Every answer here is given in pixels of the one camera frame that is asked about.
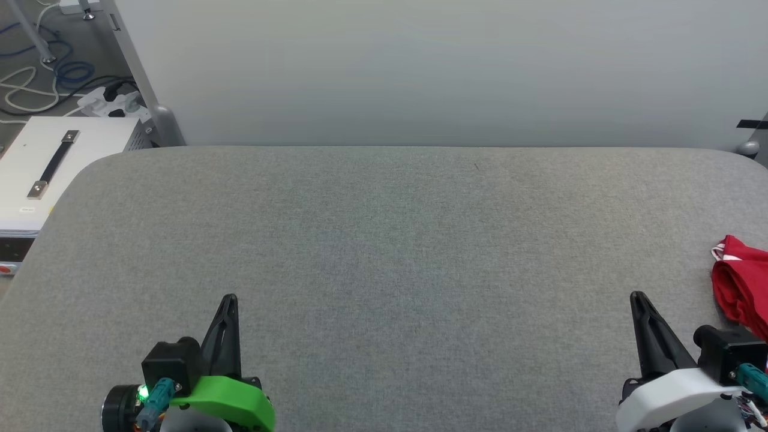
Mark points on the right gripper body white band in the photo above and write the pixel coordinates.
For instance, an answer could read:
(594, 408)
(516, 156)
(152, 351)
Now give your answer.
(666, 399)

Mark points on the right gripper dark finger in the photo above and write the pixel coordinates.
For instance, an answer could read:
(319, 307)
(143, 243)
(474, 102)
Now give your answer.
(672, 354)
(648, 354)

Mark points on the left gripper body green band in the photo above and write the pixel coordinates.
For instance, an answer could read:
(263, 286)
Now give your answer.
(234, 399)

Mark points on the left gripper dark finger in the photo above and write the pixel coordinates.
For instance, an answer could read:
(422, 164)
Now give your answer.
(234, 354)
(217, 354)

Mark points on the red white basketball jersey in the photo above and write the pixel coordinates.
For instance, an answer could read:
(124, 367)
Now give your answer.
(747, 288)

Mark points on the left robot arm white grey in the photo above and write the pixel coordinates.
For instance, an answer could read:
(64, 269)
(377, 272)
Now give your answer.
(198, 425)

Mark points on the grey fabric sofa cushion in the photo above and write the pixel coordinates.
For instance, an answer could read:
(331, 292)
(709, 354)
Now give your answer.
(390, 252)

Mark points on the round metal partition foot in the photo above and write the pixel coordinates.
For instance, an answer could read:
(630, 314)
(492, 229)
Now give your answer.
(750, 147)

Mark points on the white metal equipment box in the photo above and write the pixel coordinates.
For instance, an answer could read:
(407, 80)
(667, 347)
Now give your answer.
(96, 141)

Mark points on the thin grey metal leg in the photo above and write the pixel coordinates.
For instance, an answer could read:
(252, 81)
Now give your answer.
(36, 33)

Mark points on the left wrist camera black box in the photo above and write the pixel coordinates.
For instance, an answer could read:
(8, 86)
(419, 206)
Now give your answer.
(171, 363)

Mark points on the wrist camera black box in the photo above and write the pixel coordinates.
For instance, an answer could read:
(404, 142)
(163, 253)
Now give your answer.
(171, 363)
(726, 351)

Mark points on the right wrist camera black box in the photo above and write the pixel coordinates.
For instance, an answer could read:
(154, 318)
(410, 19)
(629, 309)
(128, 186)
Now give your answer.
(726, 351)

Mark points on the grey partition post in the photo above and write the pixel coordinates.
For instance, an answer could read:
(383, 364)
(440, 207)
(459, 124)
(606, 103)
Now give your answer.
(144, 90)

